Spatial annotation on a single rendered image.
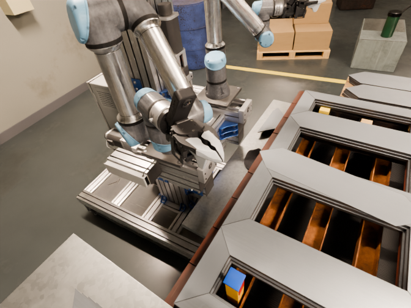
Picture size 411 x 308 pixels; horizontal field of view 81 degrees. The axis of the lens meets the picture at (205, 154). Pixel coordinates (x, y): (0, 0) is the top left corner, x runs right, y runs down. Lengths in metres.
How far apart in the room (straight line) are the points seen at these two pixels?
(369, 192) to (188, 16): 3.43
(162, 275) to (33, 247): 1.14
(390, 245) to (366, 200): 0.37
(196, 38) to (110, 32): 3.37
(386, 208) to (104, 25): 1.25
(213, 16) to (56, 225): 2.10
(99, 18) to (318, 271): 1.08
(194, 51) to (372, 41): 2.51
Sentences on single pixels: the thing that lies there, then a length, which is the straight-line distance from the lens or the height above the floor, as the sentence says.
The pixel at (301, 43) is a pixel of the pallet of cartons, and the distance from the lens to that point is 4.51.
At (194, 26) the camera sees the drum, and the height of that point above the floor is 0.68.
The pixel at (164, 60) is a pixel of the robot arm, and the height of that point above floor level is 1.50.
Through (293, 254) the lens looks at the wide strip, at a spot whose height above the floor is 0.86.
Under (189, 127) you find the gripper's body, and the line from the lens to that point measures 0.55.
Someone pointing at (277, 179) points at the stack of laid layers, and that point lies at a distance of 1.24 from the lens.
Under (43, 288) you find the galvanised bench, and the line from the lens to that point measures 0.97.
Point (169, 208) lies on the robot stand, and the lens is 1.94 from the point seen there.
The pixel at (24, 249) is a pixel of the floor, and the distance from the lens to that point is 2.62.
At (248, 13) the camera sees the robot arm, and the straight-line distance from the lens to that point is 1.34.
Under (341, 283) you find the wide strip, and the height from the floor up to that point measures 0.86.
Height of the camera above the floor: 1.79
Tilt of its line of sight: 44 degrees down
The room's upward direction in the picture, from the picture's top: 8 degrees counter-clockwise
